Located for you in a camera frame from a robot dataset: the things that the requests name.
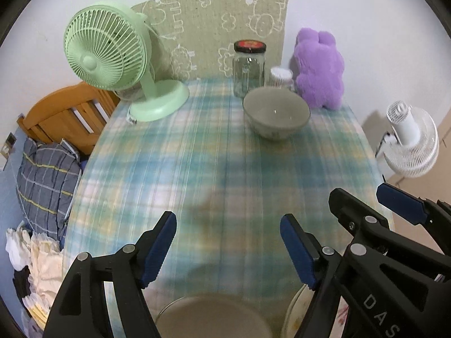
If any round yellow floral plate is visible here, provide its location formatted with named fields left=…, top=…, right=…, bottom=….
left=280, top=284, right=314, bottom=338

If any green floral bowl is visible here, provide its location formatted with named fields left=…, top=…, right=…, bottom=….
left=242, top=86, right=310, bottom=141
left=155, top=295, right=272, bottom=338

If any white red-trimmed plate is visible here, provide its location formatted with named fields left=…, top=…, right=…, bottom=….
left=330, top=297, right=349, bottom=338

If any white floor fan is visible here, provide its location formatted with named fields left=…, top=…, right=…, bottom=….
left=375, top=101, right=439, bottom=179

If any pile of white clothes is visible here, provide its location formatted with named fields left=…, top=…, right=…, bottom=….
left=5, top=225, right=63, bottom=330

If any plaid tablecloth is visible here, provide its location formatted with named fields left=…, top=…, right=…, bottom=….
left=63, top=79, right=392, bottom=335

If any blue plaid pillow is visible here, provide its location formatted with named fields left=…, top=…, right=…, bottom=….
left=16, top=138, right=83, bottom=243

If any purple plush toy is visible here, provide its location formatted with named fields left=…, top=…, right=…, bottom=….
left=293, top=28, right=345, bottom=110

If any cotton swab container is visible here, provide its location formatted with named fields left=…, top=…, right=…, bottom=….
left=268, top=66, right=294, bottom=91

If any glass jar with lid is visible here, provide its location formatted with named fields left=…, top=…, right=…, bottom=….
left=232, top=40, right=267, bottom=99

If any wooden bed headboard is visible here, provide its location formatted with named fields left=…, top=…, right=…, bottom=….
left=17, top=82, right=119, bottom=155

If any green sheep pattern mat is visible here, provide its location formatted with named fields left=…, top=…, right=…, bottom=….
left=133, top=0, right=289, bottom=81

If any green desk fan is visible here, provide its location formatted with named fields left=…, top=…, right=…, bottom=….
left=63, top=2, right=190, bottom=124

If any wall power socket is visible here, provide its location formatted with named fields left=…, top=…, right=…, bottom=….
left=1, top=133, right=17, bottom=159

